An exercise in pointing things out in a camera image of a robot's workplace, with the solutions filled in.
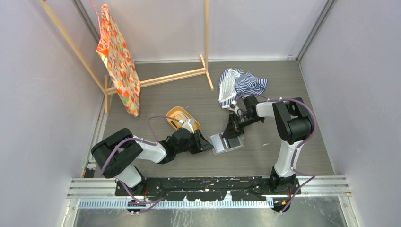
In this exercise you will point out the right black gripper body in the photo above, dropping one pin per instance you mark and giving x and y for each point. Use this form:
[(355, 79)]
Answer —
[(245, 119)]

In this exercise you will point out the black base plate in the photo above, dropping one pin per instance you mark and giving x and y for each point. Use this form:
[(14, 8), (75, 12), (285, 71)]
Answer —
[(251, 188)]

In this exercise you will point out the wooden drying rack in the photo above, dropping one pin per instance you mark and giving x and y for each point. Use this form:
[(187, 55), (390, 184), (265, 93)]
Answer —
[(107, 91)]

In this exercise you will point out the blue striped cloth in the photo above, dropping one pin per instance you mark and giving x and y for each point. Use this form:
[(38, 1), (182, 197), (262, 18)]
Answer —
[(235, 83)]

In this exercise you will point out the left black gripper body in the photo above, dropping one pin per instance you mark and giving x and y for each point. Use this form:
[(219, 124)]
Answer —
[(190, 144)]

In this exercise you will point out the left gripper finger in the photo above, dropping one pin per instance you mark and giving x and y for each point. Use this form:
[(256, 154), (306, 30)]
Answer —
[(204, 145), (199, 135)]

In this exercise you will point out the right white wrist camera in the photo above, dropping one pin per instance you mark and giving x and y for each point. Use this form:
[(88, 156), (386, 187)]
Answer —
[(234, 108)]

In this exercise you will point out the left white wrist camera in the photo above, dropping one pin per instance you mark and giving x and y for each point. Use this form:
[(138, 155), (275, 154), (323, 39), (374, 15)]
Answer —
[(188, 124)]

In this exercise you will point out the orange oval tray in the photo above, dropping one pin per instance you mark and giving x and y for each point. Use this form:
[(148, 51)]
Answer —
[(174, 123)]

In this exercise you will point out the grey card holder wallet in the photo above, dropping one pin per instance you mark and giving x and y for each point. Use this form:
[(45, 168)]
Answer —
[(235, 143)]

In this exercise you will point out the orange floral cloth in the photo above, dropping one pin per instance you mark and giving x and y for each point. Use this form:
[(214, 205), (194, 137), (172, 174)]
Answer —
[(119, 62)]

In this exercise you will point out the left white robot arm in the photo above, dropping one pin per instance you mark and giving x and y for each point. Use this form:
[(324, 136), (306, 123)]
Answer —
[(115, 154)]

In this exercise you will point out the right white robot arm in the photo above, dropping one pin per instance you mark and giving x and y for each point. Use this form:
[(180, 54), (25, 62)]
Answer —
[(295, 125)]

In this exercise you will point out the gold credit card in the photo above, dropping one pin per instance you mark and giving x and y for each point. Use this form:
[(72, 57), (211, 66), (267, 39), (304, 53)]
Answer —
[(182, 117)]

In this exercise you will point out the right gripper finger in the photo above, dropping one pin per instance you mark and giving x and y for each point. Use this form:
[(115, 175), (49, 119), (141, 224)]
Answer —
[(234, 120), (232, 131)]

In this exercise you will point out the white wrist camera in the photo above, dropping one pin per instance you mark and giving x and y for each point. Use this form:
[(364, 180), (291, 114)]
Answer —
[(234, 108), (188, 124)]

